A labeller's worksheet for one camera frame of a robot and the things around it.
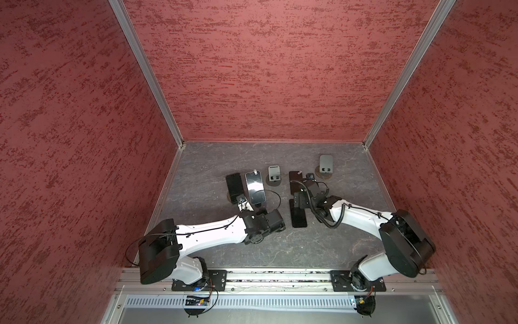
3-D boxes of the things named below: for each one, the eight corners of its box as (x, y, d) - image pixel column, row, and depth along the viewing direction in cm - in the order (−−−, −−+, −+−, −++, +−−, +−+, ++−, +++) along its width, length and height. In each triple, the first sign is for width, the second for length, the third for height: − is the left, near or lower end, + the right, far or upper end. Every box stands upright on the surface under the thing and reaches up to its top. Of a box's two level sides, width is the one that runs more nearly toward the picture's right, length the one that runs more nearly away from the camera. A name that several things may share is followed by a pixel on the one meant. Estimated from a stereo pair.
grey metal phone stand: (266, 186, 104) (266, 176, 97) (266, 175, 108) (266, 165, 102) (280, 186, 104) (281, 176, 97) (279, 175, 109) (280, 165, 102)
